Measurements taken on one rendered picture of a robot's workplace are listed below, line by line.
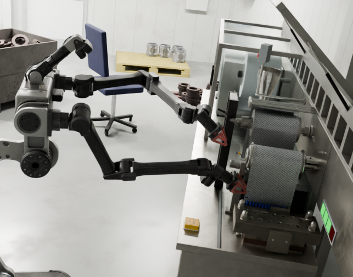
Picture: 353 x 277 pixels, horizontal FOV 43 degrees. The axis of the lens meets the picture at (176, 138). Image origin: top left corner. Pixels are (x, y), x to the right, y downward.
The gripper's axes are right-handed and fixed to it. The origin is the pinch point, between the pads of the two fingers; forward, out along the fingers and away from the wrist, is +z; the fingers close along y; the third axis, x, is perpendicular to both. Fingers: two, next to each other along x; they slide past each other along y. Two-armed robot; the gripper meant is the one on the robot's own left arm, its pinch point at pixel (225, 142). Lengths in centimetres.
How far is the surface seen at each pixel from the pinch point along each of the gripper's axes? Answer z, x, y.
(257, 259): 45, -19, 31
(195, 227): 19.2, -35.4, 18.2
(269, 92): 13, 24, -68
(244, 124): 5.8, 8.4, -22.4
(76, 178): -13, -178, -167
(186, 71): 29, -119, -577
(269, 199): 36.4, -2.0, 5.1
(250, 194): 27.8, -7.6, 5.2
